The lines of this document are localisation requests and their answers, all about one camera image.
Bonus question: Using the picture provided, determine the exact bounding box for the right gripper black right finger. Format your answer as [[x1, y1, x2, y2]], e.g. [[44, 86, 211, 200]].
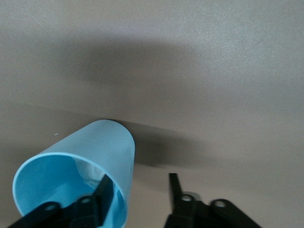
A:
[[163, 172, 262, 228]]

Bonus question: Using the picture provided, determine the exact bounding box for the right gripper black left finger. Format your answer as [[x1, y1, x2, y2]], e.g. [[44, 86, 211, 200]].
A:
[[7, 174, 114, 228]]

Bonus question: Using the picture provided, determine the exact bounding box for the blue cup with white paper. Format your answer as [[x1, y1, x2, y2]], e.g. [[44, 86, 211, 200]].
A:
[[12, 119, 136, 228]]

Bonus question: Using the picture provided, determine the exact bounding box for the white crumpled paper wad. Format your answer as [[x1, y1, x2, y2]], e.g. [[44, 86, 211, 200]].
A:
[[76, 160, 106, 188]]

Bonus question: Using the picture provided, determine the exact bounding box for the brown table cover mat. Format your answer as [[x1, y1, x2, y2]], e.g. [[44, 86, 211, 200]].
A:
[[0, 0, 304, 228]]

